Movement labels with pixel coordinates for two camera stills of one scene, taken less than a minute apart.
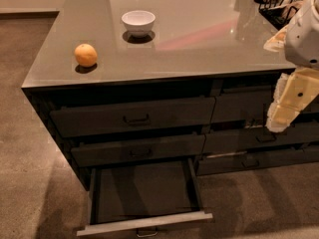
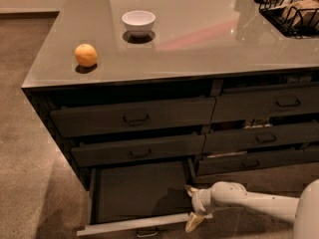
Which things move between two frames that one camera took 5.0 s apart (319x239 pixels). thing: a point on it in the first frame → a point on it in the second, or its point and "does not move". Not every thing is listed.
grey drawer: (143, 197) does not move
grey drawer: (251, 139) does not move
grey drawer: (138, 150) does not move
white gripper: (304, 42) → (200, 201)
